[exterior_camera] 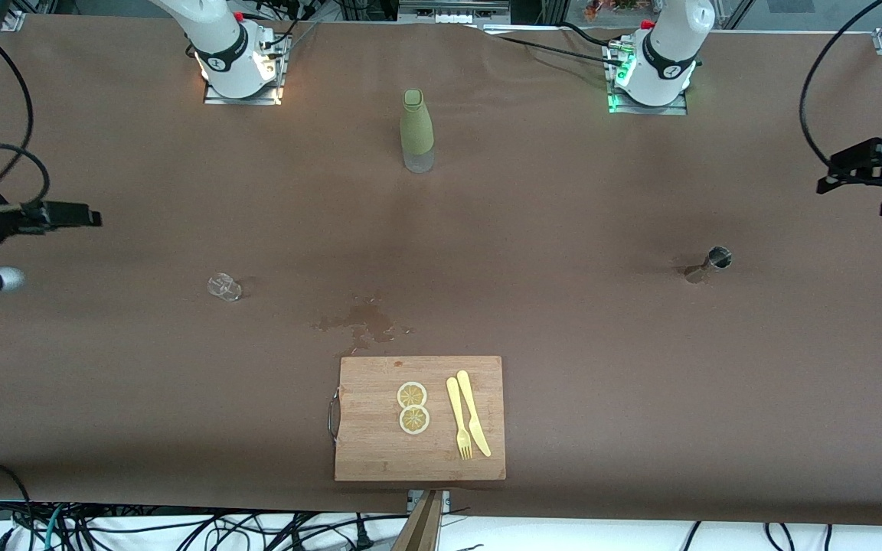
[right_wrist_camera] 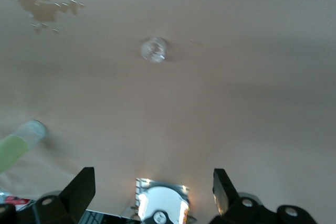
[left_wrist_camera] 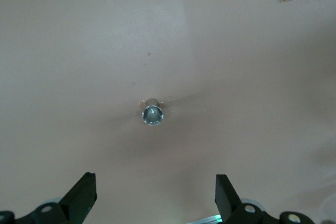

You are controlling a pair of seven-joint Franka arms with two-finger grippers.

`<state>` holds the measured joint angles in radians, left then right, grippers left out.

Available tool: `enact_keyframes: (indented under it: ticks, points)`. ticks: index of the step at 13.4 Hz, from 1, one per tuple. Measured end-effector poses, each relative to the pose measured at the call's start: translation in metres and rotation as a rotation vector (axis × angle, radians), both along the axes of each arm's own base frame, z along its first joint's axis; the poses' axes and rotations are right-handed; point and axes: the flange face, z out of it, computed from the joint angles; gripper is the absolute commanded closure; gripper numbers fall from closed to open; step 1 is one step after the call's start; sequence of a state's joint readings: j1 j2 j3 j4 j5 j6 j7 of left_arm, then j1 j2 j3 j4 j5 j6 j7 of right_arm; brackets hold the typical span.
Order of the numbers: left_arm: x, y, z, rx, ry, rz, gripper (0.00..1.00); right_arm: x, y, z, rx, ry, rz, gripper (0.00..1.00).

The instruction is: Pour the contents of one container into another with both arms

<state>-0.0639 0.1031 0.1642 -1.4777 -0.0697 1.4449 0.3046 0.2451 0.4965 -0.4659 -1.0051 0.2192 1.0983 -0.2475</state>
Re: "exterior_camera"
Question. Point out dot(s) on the steel double jigger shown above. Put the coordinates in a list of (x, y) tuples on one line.
[(720, 257)]

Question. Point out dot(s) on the clear glass measuring cup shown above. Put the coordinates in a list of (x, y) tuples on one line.
[(224, 287)]

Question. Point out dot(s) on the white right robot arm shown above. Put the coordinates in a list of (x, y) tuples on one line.
[(211, 30)]

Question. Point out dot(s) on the brown table mat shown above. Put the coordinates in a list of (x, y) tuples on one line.
[(181, 191)]

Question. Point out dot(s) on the green sleeved glass bottle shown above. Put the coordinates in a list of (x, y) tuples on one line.
[(416, 130)]

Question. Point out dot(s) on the wooden cutting board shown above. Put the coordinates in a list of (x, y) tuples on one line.
[(372, 444)]

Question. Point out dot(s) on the lemon slice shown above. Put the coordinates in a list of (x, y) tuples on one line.
[(414, 419), (412, 395)]

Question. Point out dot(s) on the yellow plastic fork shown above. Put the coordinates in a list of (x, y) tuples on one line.
[(455, 405)]

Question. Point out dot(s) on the grey metal power strip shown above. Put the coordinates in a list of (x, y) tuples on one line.
[(452, 11)]

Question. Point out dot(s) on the yellow plastic knife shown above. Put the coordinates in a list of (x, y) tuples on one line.
[(470, 409)]

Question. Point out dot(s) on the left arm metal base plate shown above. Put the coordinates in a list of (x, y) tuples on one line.
[(674, 110)]

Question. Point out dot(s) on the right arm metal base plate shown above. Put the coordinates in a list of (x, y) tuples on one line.
[(272, 92)]

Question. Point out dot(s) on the small metal bracket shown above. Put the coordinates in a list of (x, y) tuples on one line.
[(412, 501)]

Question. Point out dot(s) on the wooden camera post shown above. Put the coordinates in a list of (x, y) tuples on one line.
[(419, 532)]

